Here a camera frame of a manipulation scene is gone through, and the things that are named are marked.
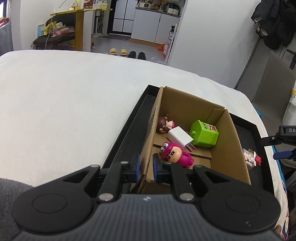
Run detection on white bottle yellow label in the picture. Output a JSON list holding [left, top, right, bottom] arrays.
[[282, 88, 296, 126]]

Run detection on yellow side table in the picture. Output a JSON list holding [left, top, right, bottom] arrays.
[[50, 8, 112, 51]]

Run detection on white charger plug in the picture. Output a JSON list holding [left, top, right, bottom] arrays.
[[166, 126, 195, 152]]

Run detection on brown cardboard box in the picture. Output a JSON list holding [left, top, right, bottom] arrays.
[[132, 87, 251, 194]]

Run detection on brown haired doll figurine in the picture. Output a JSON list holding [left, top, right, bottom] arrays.
[[157, 114, 175, 133]]

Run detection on red crab toy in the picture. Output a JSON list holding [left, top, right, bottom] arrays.
[[254, 155, 261, 166]]

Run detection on green hexagonal box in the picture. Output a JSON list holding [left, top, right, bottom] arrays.
[[189, 120, 219, 148]]

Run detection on white kitchen cabinet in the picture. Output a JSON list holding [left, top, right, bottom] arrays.
[[130, 7, 181, 47]]

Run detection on grey chair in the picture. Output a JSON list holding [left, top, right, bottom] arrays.
[[252, 52, 295, 125]]

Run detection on black tray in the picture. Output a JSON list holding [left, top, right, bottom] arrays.
[[104, 85, 274, 193]]

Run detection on black hanging clothes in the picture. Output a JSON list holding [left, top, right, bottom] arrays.
[[251, 0, 295, 50]]

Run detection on grey bunny cube toy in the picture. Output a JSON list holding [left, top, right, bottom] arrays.
[[243, 149, 256, 171]]

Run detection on pink bear figurine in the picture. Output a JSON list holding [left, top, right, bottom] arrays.
[[161, 142, 194, 169]]

